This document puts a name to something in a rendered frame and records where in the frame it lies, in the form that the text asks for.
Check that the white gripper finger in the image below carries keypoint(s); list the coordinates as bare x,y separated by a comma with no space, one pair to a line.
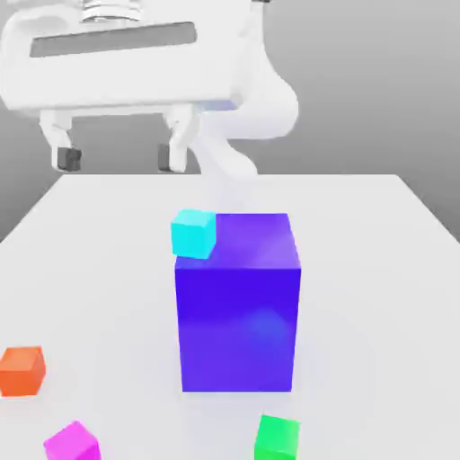
59,142
181,143

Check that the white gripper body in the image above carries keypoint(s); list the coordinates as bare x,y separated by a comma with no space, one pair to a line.
118,77

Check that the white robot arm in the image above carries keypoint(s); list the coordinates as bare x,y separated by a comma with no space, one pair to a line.
267,111

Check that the small cyan cube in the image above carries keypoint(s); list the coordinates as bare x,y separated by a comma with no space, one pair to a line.
192,235

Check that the small orange cube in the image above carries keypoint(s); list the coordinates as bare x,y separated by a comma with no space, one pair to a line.
19,372

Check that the small magenta cube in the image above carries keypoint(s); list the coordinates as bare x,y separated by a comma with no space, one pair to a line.
72,444

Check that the small green cube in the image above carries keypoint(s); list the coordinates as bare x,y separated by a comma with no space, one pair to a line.
276,438

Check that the large purple box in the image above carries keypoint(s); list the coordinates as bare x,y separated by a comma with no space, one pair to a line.
237,316

